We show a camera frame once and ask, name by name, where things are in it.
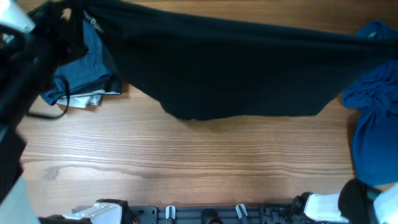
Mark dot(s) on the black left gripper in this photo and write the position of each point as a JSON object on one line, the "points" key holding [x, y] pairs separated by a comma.
{"points": [[71, 30]]}

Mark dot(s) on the blue polo shirt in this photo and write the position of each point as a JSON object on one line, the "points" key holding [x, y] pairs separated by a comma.
{"points": [[374, 143]]}

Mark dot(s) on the black polo shirt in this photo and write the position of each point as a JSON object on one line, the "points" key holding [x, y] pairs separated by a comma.
{"points": [[205, 68]]}

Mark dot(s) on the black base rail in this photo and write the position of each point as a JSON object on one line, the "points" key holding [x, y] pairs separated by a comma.
{"points": [[266, 214]]}

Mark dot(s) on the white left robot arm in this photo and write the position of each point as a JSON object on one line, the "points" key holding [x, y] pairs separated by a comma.
{"points": [[40, 42]]}

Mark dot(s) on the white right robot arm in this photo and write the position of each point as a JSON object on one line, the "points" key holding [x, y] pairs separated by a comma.
{"points": [[357, 203]]}

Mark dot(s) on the folded blue denim shorts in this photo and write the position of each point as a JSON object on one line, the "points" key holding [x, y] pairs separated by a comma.
{"points": [[85, 75]]}

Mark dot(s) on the folded dark green garment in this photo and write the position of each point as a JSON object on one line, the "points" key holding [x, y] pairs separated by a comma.
{"points": [[114, 85]]}

